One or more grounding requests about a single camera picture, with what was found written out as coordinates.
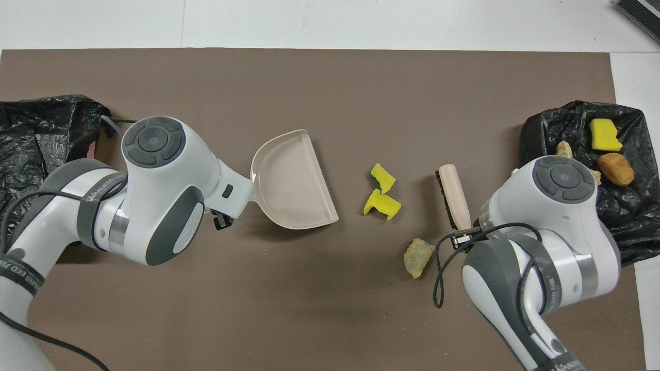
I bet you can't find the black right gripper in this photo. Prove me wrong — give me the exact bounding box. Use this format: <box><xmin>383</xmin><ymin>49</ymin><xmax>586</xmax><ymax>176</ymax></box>
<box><xmin>451</xmin><ymin>229</ymin><xmax>489</xmax><ymax>251</ymax></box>

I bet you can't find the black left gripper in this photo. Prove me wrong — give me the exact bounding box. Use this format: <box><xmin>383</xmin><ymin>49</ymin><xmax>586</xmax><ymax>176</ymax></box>
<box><xmin>212</xmin><ymin>208</ymin><xmax>234</xmax><ymax>232</ymax></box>

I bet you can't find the beige hand brush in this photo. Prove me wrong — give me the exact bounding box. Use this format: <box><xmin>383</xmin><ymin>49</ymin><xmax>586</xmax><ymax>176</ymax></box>
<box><xmin>434</xmin><ymin>163</ymin><xmax>473</xmax><ymax>231</ymax></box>

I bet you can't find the beige plastic dustpan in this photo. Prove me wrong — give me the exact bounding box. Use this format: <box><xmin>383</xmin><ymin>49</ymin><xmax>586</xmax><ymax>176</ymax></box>
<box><xmin>250</xmin><ymin>129</ymin><xmax>340</xmax><ymax>230</ymax></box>

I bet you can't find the arched yellow sponge piece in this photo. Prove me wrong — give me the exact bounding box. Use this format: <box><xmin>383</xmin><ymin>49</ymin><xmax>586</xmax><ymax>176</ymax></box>
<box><xmin>363</xmin><ymin>188</ymin><xmax>403</xmax><ymax>222</ymax></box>

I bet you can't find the brown cork-like foam chunk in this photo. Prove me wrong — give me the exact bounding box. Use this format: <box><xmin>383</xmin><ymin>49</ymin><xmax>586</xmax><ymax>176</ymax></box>
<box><xmin>597</xmin><ymin>153</ymin><xmax>635</xmax><ymax>187</ymax></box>

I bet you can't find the black bag-lined bin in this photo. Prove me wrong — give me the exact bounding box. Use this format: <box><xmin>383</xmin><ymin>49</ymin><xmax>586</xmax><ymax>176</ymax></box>
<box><xmin>519</xmin><ymin>100</ymin><xmax>660</xmax><ymax>268</ymax></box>

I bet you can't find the black bag bin, pink patch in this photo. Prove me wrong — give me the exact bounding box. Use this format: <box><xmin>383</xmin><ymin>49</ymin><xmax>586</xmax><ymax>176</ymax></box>
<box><xmin>0</xmin><ymin>94</ymin><xmax>119</xmax><ymax>243</ymax></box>

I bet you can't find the pale greenish foam chunk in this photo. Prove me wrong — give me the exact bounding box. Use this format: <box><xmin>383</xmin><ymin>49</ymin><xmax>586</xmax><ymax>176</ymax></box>
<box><xmin>403</xmin><ymin>238</ymin><xmax>436</xmax><ymax>279</ymax></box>

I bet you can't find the large brown table mat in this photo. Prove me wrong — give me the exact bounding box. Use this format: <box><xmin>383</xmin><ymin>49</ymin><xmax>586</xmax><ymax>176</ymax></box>
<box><xmin>0</xmin><ymin>48</ymin><xmax>648</xmax><ymax>371</ymax></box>

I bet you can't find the dark grey ribbed object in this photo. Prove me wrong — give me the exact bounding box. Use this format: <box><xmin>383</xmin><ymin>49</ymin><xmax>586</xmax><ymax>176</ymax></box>
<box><xmin>613</xmin><ymin>0</ymin><xmax>660</xmax><ymax>45</ymax></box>

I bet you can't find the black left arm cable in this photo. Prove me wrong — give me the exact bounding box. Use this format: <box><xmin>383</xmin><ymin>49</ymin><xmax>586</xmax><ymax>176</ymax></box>
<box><xmin>0</xmin><ymin>175</ymin><xmax>129</xmax><ymax>371</ymax></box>

